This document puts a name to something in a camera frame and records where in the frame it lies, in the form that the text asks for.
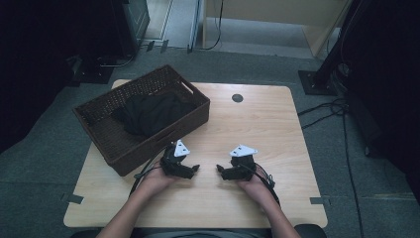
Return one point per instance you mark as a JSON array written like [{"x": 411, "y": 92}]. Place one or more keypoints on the black stand with base plate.
[{"x": 317, "y": 82}]

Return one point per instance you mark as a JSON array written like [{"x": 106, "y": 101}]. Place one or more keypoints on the white metal rail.
[{"x": 194, "y": 26}]

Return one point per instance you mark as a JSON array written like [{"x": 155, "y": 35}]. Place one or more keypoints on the person's grey-blue shirt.
[{"x": 198, "y": 235}]

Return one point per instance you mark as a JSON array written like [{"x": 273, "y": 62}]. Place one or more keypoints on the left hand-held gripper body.
[{"x": 173, "y": 167}]

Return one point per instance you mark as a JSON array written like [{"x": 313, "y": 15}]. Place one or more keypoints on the brown woven basket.
[{"x": 105, "y": 145}]

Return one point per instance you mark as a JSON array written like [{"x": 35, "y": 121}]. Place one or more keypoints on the round black table grommet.
[{"x": 237, "y": 97}]

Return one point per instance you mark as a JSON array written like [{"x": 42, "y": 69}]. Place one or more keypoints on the black pants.
[{"x": 152, "y": 114}]

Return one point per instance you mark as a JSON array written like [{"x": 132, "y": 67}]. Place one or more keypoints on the black curtain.
[
  {"x": 33, "y": 66},
  {"x": 389, "y": 82}
]

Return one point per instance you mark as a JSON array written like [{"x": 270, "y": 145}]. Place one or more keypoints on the person's right hand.
[{"x": 257, "y": 190}]

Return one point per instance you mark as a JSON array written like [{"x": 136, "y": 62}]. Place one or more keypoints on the person's left hand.
[{"x": 155, "y": 183}]

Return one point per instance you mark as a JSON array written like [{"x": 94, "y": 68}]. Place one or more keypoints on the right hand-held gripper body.
[{"x": 241, "y": 168}]

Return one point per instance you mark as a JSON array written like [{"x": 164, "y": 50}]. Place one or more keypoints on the dark cabinet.
[{"x": 135, "y": 20}]

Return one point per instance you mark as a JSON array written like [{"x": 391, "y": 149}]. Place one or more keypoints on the black chair armrest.
[{"x": 312, "y": 231}]

